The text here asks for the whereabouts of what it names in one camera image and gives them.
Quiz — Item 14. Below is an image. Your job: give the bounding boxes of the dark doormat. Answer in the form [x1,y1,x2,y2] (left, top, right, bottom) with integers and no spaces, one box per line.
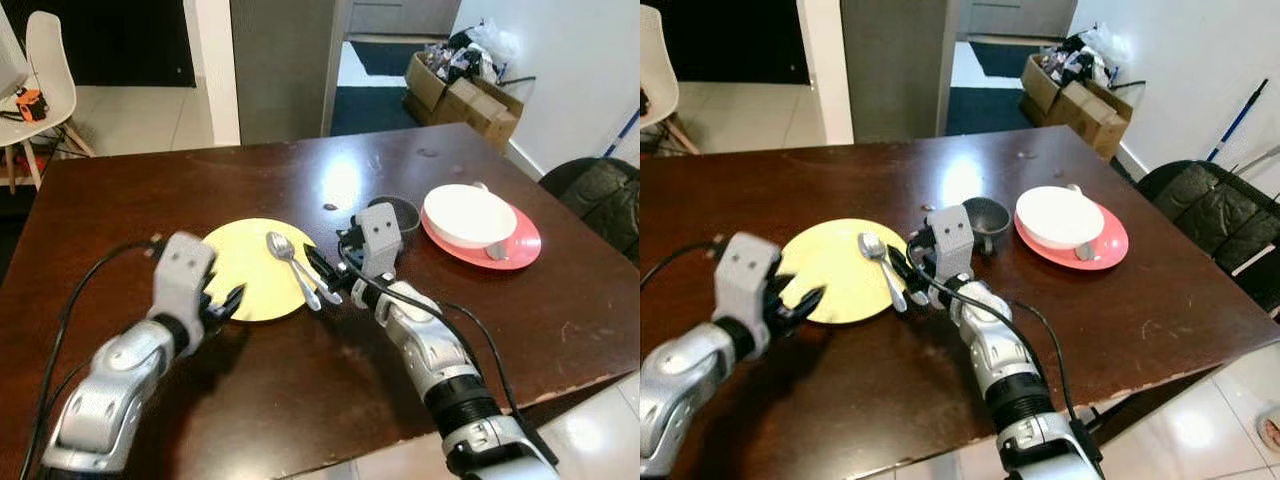
[349,40,428,78]
[968,42,1043,79]

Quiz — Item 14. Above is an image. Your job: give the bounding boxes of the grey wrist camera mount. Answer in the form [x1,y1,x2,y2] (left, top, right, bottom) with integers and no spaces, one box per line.
[925,205,977,284]
[150,232,217,327]
[355,203,402,282]
[714,232,782,332]

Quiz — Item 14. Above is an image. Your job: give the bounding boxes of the blue broom stick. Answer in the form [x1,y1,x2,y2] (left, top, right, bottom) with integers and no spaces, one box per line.
[1207,80,1272,164]
[603,108,641,159]

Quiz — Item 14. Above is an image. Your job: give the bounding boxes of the silver metal spoon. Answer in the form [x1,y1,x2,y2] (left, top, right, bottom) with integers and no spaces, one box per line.
[266,232,324,312]
[858,233,909,313]

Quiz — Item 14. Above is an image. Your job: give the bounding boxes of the large cardboard box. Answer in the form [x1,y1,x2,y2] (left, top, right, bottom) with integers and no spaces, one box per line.
[405,52,525,153]
[1020,55,1135,161]

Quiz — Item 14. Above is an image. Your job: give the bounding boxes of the orange and black tool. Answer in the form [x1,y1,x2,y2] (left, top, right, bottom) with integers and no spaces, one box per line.
[14,87,50,124]

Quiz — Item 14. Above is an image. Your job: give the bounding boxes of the small dark grey bowl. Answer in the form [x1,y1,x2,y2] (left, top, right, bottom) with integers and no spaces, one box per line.
[962,197,1012,239]
[368,196,422,237]

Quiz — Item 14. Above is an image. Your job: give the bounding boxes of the white plastic chair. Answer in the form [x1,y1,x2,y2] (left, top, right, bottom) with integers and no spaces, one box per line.
[640,5,702,157]
[0,12,97,193]

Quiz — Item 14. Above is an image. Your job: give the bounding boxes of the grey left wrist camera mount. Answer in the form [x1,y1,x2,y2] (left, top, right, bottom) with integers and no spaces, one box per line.
[150,232,217,327]
[714,232,782,332]

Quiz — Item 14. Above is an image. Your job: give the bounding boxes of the black leather chair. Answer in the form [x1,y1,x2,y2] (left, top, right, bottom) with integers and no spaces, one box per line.
[1138,160,1280,317]
[540,157,641,267]

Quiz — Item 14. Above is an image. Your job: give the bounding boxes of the yellow round plate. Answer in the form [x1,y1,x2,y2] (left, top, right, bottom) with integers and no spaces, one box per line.
[200,218,322,323]
[778,218,916,324]

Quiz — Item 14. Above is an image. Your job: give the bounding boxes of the dark blue carpet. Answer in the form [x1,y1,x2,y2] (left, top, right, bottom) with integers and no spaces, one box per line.
[945,88,1037,138]
[330,85,422,138]

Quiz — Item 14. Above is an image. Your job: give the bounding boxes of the pink round plate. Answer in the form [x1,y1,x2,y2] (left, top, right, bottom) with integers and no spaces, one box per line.
[1013,203,1130,272]
[420,200,543,271]

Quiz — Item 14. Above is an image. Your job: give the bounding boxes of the white bowl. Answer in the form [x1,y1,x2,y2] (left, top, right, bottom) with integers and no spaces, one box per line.
[423,184,519,250]
[1015,186,1107,251]

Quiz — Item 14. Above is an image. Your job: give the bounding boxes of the white plastic bag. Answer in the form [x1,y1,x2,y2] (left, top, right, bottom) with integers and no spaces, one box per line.
[1078,24,1128,69]
[468,20,522,69]

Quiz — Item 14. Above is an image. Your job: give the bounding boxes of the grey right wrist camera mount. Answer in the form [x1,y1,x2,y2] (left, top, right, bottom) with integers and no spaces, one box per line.
[355,203,402,282]
[925,205,977,284]

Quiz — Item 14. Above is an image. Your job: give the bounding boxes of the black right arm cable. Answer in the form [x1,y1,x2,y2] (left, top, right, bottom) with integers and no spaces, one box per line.
[338,245,523,417]
[912,250,1089,425]

